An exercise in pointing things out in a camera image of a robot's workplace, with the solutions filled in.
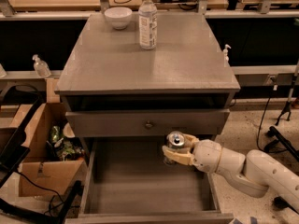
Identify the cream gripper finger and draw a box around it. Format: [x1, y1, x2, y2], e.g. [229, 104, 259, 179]
[162, 146, 194, 165]
[184, 133, 199, 148]

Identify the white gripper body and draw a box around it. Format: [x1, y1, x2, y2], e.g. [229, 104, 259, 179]
[192, 139, 222, 173]

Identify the red bull can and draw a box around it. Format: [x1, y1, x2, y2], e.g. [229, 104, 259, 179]
[163, 131, 185, 151]

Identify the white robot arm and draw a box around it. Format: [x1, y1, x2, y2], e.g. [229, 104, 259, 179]
[162, 132, 299, 212]

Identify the grey closed upper drawer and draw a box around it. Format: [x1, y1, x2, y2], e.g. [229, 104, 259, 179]
[66, 109, 230, 137]

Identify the grey open lower drawer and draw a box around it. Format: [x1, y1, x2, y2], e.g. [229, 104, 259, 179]
[65, 140, 234, 224]

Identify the grey drawer cabinet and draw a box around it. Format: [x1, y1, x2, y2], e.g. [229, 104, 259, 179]
[54, 11, 241, 224]

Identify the black stand base right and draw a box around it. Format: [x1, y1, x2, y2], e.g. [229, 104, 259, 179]
[268, 63, 299, 215]

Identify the small white pump bottle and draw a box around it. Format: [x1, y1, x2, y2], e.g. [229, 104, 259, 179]
[222, 44, 231, 63]

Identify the clear plastic water bottle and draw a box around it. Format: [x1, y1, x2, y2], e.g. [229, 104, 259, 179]
[138, 0, 157, 49]

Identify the white ceramic bowl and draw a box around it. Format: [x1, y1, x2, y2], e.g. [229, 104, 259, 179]
[104, 7, 133, 30]

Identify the open cardboard box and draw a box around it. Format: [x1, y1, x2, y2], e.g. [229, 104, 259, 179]
[19, 103, 87, 197]

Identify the clear pump bottle left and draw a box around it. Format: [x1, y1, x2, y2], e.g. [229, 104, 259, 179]
[32, 54, 51, 78]

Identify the black cable on floor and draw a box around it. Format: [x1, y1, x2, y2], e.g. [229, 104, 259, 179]
[255, 77, 289, 154]

